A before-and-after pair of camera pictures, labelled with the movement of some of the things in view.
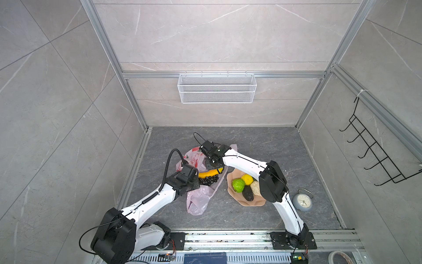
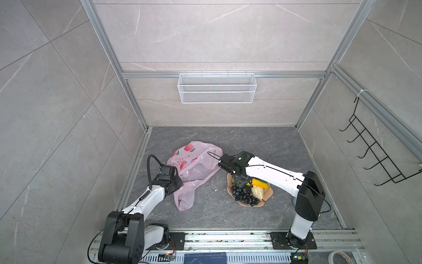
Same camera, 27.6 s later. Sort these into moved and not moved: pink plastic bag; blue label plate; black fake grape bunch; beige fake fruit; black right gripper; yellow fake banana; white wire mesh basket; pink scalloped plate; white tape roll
Moved: pink plastic bag; black right gripper; yellow fake banana; black fake grape bunch
Not moved: white tape roll; pink scalloped plate; blue label plate; white wire mesh basket; beige fake fruit
